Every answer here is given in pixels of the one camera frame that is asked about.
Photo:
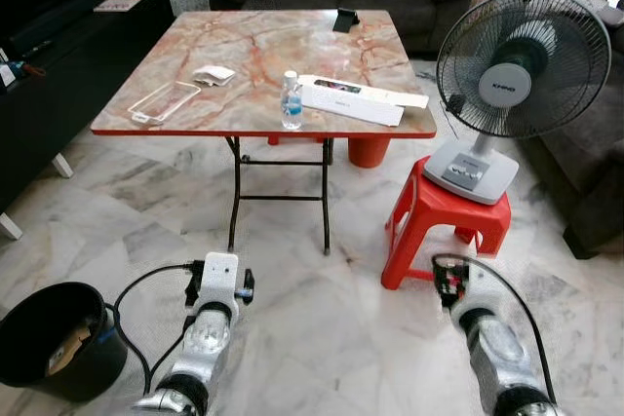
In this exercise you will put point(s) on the black rubbish bin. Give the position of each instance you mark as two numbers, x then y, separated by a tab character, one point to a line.
39	358

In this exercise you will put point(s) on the clear plastic tray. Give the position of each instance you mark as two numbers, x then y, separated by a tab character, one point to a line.
164	102

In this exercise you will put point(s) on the long white box lid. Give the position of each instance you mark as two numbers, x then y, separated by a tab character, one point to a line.
390	96

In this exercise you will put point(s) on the grey table fan black grille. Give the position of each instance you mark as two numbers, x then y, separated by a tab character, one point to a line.
512	85

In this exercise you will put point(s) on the clear plastic water bottle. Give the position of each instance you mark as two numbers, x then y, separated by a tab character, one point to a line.
292	104

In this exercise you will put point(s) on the black TV cabinet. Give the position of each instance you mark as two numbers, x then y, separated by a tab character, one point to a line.
78	94

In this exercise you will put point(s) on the marble top folding table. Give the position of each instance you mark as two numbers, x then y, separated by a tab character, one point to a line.
263	51

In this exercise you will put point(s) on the small black phone stand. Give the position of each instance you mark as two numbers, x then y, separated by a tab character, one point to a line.
345	20

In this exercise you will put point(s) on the small blue white packet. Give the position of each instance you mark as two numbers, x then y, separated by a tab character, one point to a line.
8	73

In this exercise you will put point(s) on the thin book with red print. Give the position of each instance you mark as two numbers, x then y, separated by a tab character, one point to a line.
119	3

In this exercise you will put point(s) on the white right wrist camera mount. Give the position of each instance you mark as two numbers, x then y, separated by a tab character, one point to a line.
482	284

